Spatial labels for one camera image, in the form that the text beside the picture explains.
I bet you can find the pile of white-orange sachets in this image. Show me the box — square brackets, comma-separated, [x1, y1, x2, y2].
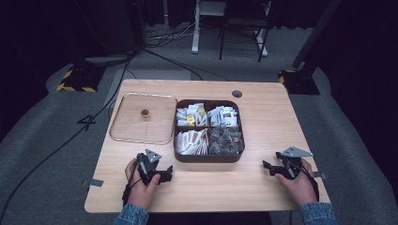
[175, 128, 209, 157]

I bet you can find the black slanted stand pole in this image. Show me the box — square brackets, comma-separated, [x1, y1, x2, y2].
[291, 0, 343, 70]

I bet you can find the long black floor cable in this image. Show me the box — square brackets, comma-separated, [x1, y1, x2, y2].
[0, 46, 139, 223]

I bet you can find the pile of yellow-white packets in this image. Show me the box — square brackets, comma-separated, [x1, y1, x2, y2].
[176, 102, 208, 128]

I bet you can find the pile of white-red packets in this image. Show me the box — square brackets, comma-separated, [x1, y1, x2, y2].
[207, 105, 238, 128]

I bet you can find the black metal stand frame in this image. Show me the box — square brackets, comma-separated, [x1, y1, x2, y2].
[218, 0, 272, 63]

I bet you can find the brown four-compartment box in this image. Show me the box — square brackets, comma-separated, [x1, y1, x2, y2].
[173, 98, 246, 164]

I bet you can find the right hand-held gripper black cable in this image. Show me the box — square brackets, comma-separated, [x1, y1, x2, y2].
[299, 164, 320, 203]

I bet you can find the pile of dark pyramid tea bags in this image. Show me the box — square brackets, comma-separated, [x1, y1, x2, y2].
[207, 127, 244, 156]

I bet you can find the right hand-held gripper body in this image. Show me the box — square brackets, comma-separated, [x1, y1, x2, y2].
[279, 145, 314, 181]

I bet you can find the bundle of floor cables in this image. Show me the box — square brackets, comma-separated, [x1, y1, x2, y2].
[142, 18, 206, 50]

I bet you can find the white desk frame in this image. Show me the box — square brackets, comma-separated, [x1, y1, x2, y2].
[191, 0, 269, 58]

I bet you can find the person's left hand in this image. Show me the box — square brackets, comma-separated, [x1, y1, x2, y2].
[124, 157, 161, 211]

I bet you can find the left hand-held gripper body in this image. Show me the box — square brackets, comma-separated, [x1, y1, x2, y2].
[136, 148, 167, 186]

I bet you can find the clear square lid with knob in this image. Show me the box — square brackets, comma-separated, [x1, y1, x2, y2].
[108, 92, 178, 145]

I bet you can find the person's right hand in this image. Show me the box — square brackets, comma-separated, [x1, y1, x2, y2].
[274, 157, 319, 207]

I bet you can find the black-yellow striped stand base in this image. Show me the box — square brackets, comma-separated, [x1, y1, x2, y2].
[277, 68, 321, 96]
[55, 64, 107, 94]

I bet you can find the hand-held gripper black cable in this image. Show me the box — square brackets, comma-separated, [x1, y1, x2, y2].
[299, 164, 320, 203]
[121, 158, 143, 208]

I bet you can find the left hand-held gripper black cable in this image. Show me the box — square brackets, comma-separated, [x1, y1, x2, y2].
[121, 158, 143, 208]

